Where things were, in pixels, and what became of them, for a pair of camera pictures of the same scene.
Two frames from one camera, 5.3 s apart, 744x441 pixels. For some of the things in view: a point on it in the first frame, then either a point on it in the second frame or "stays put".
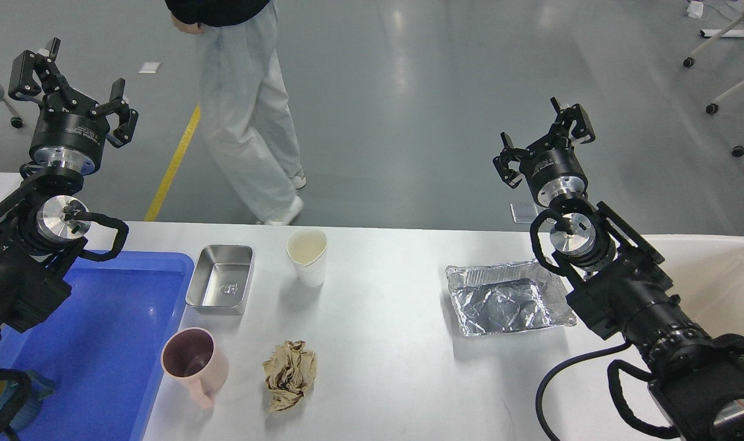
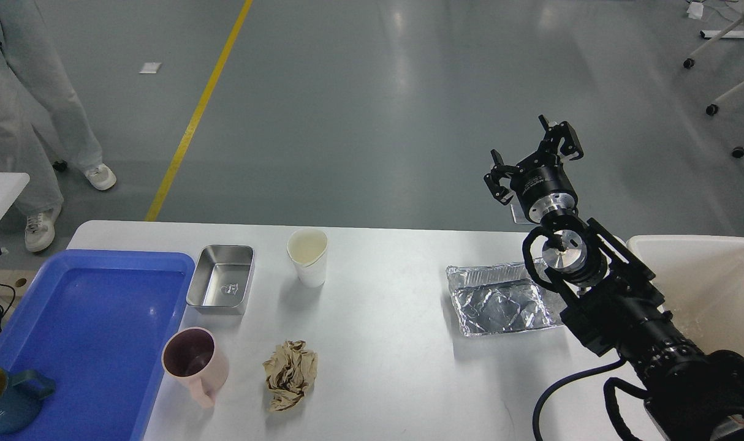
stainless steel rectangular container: [220, 279] stays put
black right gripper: [551, 167] to [542, 185]
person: [248, 114] to [21, 68]
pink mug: [190, 355] stays put
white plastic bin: [719, 279] stays put
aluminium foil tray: [506, 297] stays put
